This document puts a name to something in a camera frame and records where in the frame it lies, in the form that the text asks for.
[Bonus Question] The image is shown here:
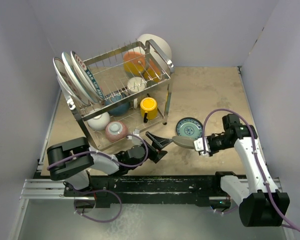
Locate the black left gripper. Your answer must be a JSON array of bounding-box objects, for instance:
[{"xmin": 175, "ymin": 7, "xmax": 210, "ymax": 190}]
[{"xmin": 140, "ymin": 132, "xmax": 172, "ymax": 163}]

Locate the grey green small plate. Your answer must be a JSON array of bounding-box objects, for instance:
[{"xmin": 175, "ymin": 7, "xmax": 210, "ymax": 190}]
[{"xmin": 172, "ymin": 135, "xmax": 195, "ymax": 150}]

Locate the blue white porcelain saucer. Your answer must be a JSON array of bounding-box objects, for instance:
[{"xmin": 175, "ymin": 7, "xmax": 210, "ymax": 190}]
[{"xmin": 175, "ymin": 117, "xmax": 203, "ymax": 140}]

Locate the yellow translucent mug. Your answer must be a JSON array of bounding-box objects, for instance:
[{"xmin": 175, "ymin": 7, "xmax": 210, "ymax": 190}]
[{"xmin": 140, "ymin": 97, "xmax": 158, "ymax": 123}]

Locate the black white patterned bowl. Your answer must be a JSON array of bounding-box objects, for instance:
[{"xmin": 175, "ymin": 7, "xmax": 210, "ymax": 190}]
[{"xmin": 105, "ymin": 121, "xmax": 128, "ymax": 143}]

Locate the dark blue ceramic bowl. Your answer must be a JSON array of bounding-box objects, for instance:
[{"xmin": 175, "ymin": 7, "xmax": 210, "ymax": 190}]
[{"xmin": 105, "ymin": 91, "xmax": 130, "ymax": 117}]

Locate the plain white bowl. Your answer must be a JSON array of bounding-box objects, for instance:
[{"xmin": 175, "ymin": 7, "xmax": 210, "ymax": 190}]
[{"xmin": 87, "ymin": 112, "xmax": 110, "ymax": 131}]

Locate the white plate with red characters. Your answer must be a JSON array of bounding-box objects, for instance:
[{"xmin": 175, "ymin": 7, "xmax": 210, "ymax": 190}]
[{"xmin": 53, "ymin": 57, "xmax": 90, "ymax": 106}]

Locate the white watermelon pattern plate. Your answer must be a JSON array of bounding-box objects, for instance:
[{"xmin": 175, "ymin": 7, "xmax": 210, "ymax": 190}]
[{"xmin": 61, "ymin": 51, "xmax": 98, "ymax": 106}]

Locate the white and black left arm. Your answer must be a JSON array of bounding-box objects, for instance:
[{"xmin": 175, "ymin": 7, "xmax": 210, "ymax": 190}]
[{"xmin": 47, "ymin": 130, "xmax": 172, "ymax": 196}]

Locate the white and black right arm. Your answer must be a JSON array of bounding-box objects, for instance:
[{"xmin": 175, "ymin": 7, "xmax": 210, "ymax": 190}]
[{"xmin": 203, "ymin": 110, "xmax": 290, "ymax": 227}]

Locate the stainless steel dish rack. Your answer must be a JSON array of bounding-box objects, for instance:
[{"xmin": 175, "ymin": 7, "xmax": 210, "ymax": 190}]
[{"xmin": 57, "ymin": 39, "xmax": 174, "ymax": 150}]

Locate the cream mug in rack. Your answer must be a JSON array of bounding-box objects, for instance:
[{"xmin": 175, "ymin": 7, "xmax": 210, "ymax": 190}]
[{"xmin": 127, "ymin": 77, "xmax": 147, "ymax": 95}]

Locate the yellow plastic dish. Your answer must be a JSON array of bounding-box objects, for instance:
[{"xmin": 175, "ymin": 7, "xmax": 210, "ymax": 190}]
[{"xmin": 143, "ymin": 59, "xmax": 162, "ymax": 83}]

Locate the large cream bowl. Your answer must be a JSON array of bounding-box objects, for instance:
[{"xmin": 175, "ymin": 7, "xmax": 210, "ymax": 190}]
[{"xmin": 137, "ymin": 33, "xmax": 172, "ymax": 68}]

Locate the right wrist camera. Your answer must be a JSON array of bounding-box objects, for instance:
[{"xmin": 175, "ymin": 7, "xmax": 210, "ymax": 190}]
[{"xmin": 194, "ymin": 137, "xmax": 211, "ymax": 157}]

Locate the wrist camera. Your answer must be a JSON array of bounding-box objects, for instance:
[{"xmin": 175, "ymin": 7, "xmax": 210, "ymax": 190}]
[
  {"xmin": 126, "ymin": 128, "xmax": 144, "ymax": 146},
  {"xmin": 194, "ymin": 137, "xmax": 211, "ymax": 157}
]

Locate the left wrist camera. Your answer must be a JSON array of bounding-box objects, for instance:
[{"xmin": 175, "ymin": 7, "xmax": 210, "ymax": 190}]
[{"xmin": 126, "ymin": 128, "xmax": 144, "ymax": 146}]

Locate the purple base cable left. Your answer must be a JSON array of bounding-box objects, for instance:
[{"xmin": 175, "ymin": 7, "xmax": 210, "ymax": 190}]
[{"xmin": 73, "ymin": 189, "xmax": 123, "ymax": 223}]

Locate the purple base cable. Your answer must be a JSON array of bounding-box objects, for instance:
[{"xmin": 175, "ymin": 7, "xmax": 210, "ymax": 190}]
[
  {"xmin": 213, "ymin": 203, "xmax": 240, "ymax": 216},
  {"xmin": 73, "ymin": 189, "xmax": 123, "ymax": 223}
]

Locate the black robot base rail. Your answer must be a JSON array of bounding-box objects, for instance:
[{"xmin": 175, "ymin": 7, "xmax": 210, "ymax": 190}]
[{"xmin": 64, "ymin": 172, "xmax": 233, "ymax": 209}]

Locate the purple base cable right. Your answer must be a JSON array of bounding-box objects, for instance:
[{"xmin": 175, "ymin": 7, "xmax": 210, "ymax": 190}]
[{"xmin": 213, "ymin": 203, "xmax": 240, "ymax": 216}]

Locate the aluminium frame rail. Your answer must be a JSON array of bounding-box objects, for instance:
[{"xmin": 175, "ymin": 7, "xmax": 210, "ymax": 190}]
[{"xmin": 19, "ymin": 177, "xmax": 285, "ymax": 201}]

